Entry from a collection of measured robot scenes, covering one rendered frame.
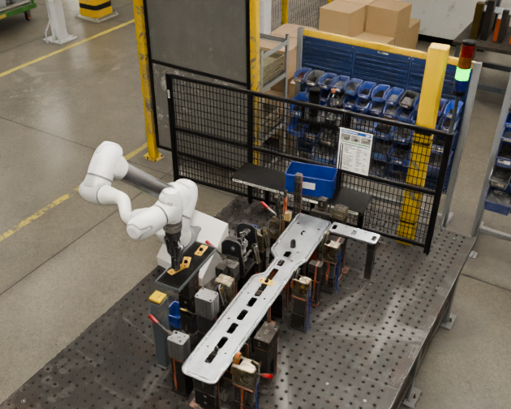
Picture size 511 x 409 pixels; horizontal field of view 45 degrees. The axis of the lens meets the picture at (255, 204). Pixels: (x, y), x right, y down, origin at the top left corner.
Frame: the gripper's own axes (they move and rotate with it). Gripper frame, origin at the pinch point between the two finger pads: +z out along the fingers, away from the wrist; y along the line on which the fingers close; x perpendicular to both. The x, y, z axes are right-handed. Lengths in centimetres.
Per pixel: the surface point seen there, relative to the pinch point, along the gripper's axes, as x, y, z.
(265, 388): 12, 51, 54
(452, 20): 676, -257, 87
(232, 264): 33.8, 2.4, 17.8
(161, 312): -15.4, 8.1, 16.6
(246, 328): 13.4, 36.1, 25.6
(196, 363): -18.1, 37.1, 25.7
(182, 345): -18.7, 28.2, 20.2
